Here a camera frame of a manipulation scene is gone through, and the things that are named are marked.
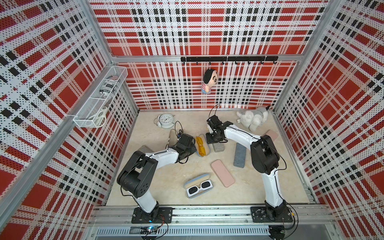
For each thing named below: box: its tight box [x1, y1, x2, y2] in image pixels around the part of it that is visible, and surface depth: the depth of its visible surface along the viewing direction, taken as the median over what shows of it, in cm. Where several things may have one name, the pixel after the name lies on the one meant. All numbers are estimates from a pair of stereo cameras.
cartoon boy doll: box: [201, 68, 218, 94], surface depth 94 cm
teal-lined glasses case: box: [212, 142, 225, 153], surface depth 98 cm
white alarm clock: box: [153, 113, 175, 129], surface depth 113 cm
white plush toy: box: [236, 110, 269, 132], surface depth 107 cm
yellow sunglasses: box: [196, 136, 206, 157], surface depth 99 cm
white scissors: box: [88, 106, 108, 128], surface depth 69 cm
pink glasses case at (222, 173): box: [211, 159, 235, 188], surface depth 88 cm
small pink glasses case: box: [265, 129, 279, 142], surface depth 107 cm
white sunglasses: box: [186, 179, 213, 197], surface depth 82 cm
